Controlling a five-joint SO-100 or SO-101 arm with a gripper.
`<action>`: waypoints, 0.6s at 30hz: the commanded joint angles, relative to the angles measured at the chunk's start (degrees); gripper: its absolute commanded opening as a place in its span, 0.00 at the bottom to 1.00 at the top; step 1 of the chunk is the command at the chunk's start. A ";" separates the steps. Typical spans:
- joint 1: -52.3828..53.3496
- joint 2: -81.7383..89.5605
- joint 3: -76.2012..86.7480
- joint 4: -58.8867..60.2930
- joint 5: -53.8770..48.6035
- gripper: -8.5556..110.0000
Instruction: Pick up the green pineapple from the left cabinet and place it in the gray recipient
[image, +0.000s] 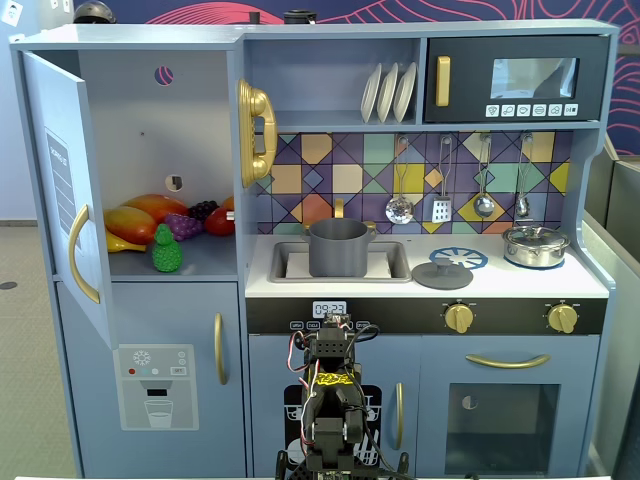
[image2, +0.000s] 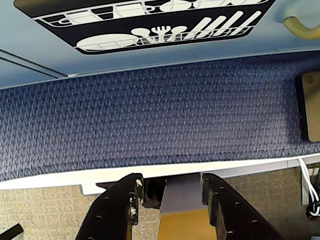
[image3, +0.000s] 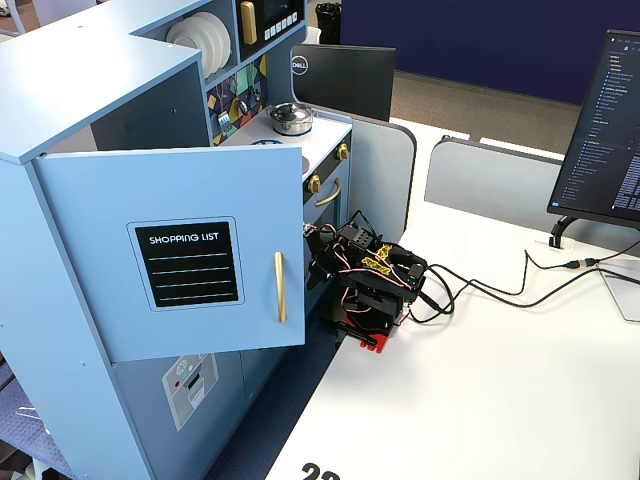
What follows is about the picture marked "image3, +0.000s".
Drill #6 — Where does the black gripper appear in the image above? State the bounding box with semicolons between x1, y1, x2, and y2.
305;234;351;293

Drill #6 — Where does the blue cabinet door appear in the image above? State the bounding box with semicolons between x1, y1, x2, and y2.
30;144;307;364

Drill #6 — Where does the blue toy kitchen cabinet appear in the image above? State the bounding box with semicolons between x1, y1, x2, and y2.
0;0;354;480

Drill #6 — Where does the red and black base clamp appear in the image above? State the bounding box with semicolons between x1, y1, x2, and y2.
319;299;397;356

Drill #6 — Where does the gray curved desk divider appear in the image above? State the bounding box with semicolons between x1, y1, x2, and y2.
312;107;418;242

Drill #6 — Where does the black shopping list board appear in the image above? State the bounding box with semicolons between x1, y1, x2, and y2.
126;215;246;314

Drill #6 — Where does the silver toy pot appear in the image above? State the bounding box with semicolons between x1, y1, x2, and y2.
269;110;319;136

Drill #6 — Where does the silver pot lid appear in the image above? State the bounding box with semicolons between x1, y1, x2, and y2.
266;102;314;125

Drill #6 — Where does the silver toy spatula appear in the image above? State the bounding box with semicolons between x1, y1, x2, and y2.
217;84;233;134

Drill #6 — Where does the gray low desk divider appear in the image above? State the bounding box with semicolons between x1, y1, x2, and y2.
423;135;640;259

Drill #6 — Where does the black Dell monitor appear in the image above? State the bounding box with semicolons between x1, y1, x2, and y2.
290;43;397;124

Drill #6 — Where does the white toy plate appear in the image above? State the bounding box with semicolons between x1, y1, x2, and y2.
165;18;211;80
199;10;233;66
182;13;226;74

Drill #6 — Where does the black trash bin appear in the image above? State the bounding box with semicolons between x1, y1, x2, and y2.
315;2;343;46

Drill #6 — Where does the black toy microwave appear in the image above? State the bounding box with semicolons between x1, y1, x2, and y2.
234;0;307;64

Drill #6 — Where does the gray flat stand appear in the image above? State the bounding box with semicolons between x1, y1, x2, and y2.
598;268;640;323

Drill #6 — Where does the monitor with lit screen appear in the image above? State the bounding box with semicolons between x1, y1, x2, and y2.
546;28;640;227

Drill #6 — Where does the gold door handle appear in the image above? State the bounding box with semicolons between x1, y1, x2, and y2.
272;251;289;325

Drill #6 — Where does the gold oven handle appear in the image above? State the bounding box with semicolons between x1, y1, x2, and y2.
314;178;344;208

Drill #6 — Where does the black power cable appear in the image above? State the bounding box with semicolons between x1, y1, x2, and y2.
419;263;640;325

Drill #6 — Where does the black cable with plug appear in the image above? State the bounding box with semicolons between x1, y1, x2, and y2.
523;248;640;272

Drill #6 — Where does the gold microwave handle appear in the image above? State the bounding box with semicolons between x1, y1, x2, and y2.
239;1;259;46

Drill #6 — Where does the dark blue partition wall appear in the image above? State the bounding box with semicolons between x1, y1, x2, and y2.
339;0;640;107

